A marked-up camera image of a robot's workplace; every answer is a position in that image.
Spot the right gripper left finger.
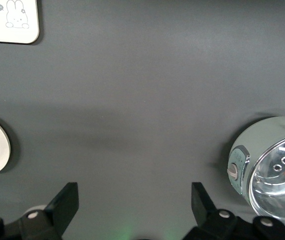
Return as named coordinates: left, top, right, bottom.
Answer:
left=0, top=182, right=80, bottom=240

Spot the glass pot lid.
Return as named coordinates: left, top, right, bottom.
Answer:
left=247, top=133, right=285, bottom=236

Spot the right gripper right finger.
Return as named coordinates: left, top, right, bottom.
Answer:
left=182, top=182, right=285, bottom=240

